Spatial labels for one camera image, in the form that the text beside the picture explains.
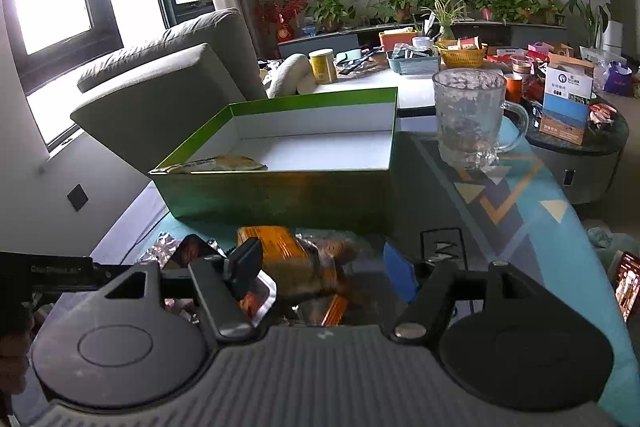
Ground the white round coffee table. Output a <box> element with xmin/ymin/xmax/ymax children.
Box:
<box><xmin>296</xmin><ymin>68</ymin><xmax>435</xmax><ymax>109</ymax></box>

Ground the grey-blue plastic basket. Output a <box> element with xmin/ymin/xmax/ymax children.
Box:
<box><xmin>386</xmin><ymin>51</ymin><xmax>440</xmax><ymax>76</ymax></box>

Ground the yellow wicker basket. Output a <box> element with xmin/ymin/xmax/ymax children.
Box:
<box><xmin>435</xmin><ymin>40</ymin><xmax>488</xmax><ymax>68</ymax></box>

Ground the orange bread packet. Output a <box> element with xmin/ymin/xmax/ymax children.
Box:
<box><xmin>236</xmin><ymin>225</ymin><xmax>357</xmax><ymax>303</ymax></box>

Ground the grey sofa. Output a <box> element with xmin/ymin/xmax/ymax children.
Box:
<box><xmin>70</xmin><ymin>9</ymin><xmax>266</xmax><ymax>173</ymax></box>

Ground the orange box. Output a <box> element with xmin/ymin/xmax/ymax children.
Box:
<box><xmin>378</xmin><ymin>27</ymin><xmax>419</xmax><ymax>52</ymax></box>

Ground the red flower decoration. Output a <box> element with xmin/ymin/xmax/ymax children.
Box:
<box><xmin>254</xmin><ymin>0</ymin><xmax>312</xmax><ymax>43</ymax></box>

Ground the yellow snack packet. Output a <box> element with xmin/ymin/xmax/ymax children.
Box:
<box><xmin>160</xmin><ymin>155</ymin><xmax>268</xmax><ymax>174</ymax></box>

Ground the green cardboard box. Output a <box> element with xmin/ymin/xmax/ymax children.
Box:
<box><xmin>150</xmin><ymin>88</ymin><xmax>397</xmax><ymax>233</ymax></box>

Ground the yellow canister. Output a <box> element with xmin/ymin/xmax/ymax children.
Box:
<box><xmin>309</xmin><ymin>49</ymin><xmax>337</xmax><ymax>84</ymax></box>

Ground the spider plant in vase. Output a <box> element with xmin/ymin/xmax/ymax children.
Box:
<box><xmin>423</xmin><ymin>0</ymin><xmax>466</xmax><ymax>40</ymax></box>

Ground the white and blue paper bag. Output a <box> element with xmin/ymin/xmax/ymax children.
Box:
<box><xmin>540</xmin><ymin>64</ymin><xmax>593</xmax><ymax>146</ymax></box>

